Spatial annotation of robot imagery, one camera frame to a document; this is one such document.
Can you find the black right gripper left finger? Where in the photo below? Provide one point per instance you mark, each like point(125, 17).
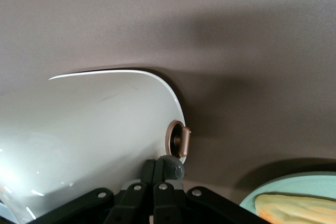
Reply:
point(126, 203)

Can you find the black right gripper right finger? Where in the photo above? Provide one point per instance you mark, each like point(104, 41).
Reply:
point(183, 208)

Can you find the cream white toaster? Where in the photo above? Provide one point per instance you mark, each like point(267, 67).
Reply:
point(92, 129)

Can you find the pale green round plate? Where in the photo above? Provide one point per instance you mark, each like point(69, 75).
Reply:
point(252, 195)

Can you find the triangular orange toast slice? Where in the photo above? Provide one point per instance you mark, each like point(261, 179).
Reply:
point(296, 208)

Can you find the brown table mat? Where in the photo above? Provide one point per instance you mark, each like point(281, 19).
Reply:
point(236, 51)

